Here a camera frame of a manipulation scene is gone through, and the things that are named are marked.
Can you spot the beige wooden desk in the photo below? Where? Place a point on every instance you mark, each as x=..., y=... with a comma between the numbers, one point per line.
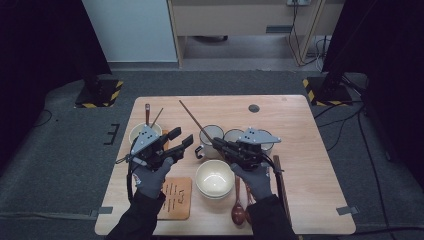
x=233, y=18

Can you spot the bundle of brown chopsticks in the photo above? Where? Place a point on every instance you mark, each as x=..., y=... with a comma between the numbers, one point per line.
x=281, y=190

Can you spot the brown wooden chopstick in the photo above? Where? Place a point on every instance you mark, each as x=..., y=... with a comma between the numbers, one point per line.
x=196, y=120
x=157, y=117

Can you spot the cream ceramic bowl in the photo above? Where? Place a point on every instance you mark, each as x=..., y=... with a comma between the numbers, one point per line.
x=135, y=131
x=215, y=178
x=215, y=198

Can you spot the person's right hand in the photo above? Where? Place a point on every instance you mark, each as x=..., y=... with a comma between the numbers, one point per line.
x=256, y=183

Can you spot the person's left hand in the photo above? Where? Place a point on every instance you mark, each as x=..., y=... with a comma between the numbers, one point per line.
x=151, y=181

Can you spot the white ribbed mug black rim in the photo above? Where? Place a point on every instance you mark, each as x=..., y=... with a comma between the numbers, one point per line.
x=232, y=135
x=270, y=149
x=210, y=148

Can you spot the black stand with striped base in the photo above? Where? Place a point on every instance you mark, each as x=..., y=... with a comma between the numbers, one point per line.
x=98, y=95
x=328, y=93

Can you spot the grey tape strip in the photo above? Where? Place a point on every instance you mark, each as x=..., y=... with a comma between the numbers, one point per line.
x=347, y=210
x=103, y=210

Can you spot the white power strip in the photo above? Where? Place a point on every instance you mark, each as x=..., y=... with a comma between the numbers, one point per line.
x=297, y=2

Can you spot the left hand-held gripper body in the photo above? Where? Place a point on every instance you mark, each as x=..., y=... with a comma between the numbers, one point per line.
x=146, y=140

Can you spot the pale blue partition panel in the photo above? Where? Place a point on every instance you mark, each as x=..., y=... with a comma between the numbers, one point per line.
x=130, y=30

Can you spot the black curtain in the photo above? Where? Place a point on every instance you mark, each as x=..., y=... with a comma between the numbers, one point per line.
x=40, y=50
x=383, y=40

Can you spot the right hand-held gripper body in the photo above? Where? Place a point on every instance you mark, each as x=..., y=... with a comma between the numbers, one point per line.
x=256, y=136

